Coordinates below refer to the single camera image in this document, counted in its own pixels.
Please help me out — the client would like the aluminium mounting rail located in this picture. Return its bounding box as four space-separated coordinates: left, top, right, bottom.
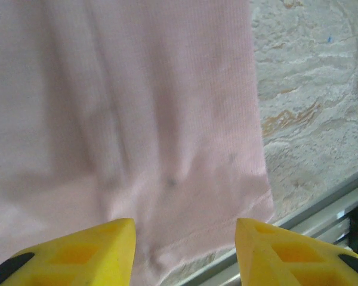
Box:
163 171 358 286

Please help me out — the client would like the pink tank top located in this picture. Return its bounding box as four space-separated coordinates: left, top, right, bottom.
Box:
0 0 277 286

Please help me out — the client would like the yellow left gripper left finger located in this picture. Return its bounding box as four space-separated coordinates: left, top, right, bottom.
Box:
0 218 137 286

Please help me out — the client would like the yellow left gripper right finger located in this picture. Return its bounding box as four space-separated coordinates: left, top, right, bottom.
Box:
236 218 358 286

